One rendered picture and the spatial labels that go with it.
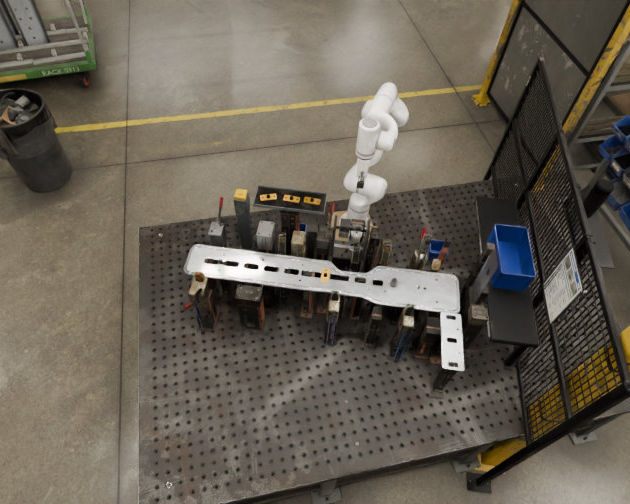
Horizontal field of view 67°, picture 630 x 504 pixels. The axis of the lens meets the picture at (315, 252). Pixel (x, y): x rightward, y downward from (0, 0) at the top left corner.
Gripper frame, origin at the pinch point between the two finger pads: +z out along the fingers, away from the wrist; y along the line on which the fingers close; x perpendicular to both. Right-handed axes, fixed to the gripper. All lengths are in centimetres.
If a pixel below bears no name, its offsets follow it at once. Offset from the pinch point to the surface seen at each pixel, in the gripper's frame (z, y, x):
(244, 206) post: 35, -5, -58
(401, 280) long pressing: 45, 22, 27
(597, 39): 18, -180, 153
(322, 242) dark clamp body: 38.3, 9.4, -14.5
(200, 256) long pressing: 45, 23, -75
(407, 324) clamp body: 40, 49, 30
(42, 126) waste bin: 84, -100, -236
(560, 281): 14, 32, 90
